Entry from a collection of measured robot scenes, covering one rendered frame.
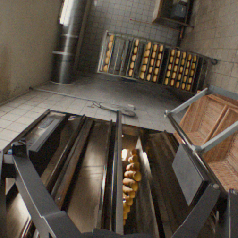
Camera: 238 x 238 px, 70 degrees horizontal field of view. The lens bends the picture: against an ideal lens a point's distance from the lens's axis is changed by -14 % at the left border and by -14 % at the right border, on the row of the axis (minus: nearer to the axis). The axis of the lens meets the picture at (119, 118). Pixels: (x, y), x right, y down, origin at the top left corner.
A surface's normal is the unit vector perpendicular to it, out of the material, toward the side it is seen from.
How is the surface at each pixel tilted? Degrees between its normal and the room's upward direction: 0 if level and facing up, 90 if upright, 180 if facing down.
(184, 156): 0
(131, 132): 90
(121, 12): 90
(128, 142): 90
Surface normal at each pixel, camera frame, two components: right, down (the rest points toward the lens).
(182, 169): -0.98, -0.19
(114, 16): 0.00, 0.32
